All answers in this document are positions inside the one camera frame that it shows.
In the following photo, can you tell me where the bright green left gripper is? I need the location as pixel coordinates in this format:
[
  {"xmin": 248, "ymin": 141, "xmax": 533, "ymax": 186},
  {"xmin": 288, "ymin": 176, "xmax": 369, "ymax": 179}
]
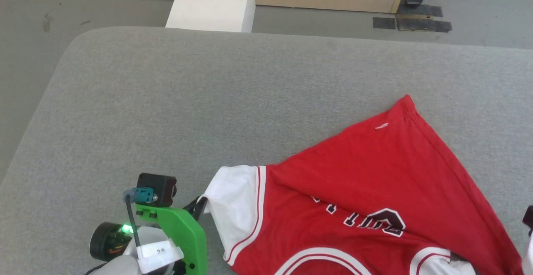
[{"xmin": 135, "ymin": 196, "xmax": 208, "ymax": 275}]

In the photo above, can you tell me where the black left cable teal plug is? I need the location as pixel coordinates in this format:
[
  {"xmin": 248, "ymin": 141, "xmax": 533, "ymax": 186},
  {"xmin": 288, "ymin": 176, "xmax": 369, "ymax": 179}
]
[{"xmin": 123, "ymin": 187, "xmax": 158, "ymax": 246}]

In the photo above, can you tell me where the dark floor tape strip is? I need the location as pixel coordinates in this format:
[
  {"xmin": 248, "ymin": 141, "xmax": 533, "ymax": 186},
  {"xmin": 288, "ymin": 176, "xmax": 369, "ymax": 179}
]
[{"xmin": 398, "ymin": 4, "xmax": 443, "ymax": 18}]

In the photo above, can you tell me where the small dark floor tape patch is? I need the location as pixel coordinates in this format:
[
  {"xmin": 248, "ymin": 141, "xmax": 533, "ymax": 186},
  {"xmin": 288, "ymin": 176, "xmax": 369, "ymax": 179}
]
[{"xmin": 373, "ymin": 17, "xmax": 396, "ymax": 30}]

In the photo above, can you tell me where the red basketball jersey white trim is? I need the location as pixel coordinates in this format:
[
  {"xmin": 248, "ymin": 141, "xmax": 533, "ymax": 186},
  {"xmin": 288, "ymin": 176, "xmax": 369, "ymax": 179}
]
[{"xmin": 201, "ymin": 95, "xmax": 524, "ymax": 275}]

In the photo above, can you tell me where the white rectangular block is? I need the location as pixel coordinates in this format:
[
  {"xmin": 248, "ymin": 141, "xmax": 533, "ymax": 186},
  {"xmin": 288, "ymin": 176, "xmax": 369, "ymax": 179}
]
[{"xmin": 166, "ymin": 0, "xmax": 256, "ymax": 33}]

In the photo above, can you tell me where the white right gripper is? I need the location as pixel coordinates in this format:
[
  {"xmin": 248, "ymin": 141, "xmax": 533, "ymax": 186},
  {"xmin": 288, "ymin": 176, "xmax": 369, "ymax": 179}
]
[{"xmin": 522, "ymin": 233, "xmax": 533, "ymax": 275}]

